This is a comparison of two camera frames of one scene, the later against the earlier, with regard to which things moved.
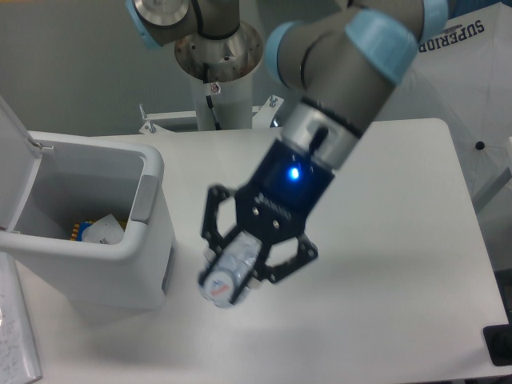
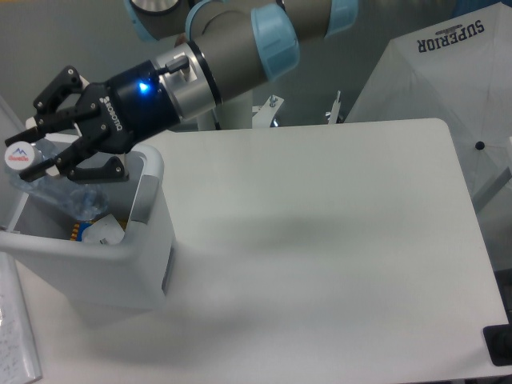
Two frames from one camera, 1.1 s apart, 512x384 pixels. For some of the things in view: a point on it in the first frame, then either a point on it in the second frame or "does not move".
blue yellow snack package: (78, 229) does not move
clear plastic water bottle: (224, 279) -> (79, 201)
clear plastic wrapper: (106, 230) does not move
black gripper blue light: (282, 193) -> (130, 110)
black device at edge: (498, 340) does not move
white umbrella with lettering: (461, 74) does not move
